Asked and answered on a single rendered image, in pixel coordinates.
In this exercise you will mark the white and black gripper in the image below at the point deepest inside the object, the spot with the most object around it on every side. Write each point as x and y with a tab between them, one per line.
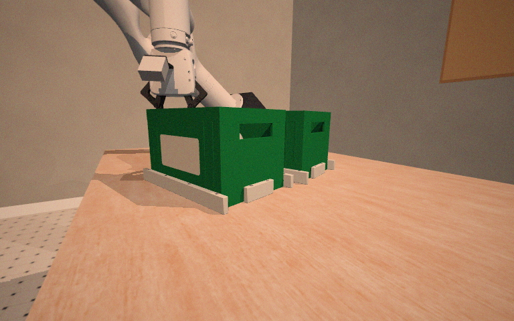
180	81

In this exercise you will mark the green crate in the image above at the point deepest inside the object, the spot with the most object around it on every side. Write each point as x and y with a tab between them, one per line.
306	139
202	146

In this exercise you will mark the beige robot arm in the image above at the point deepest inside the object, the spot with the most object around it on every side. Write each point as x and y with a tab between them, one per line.
169	21

